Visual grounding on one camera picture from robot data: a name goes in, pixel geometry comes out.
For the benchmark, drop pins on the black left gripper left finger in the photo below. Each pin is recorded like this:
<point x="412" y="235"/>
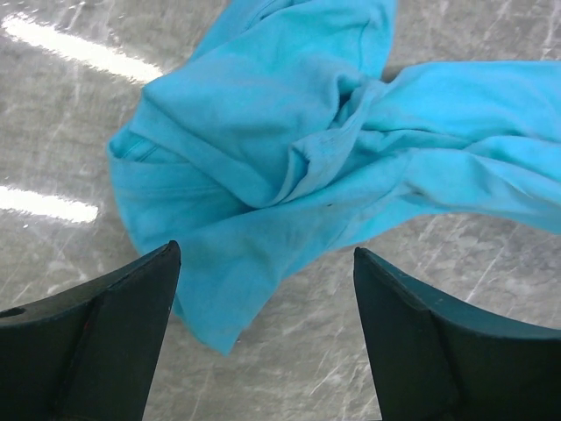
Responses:
<point x="89" y="352"/>

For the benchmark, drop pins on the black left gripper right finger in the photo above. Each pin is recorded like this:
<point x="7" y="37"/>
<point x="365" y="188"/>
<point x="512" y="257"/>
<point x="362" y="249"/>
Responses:
<point x="435" y="357"/>

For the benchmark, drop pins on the turquoise t shirt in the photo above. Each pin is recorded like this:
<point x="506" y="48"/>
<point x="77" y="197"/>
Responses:
<point x="278" y="142"/>

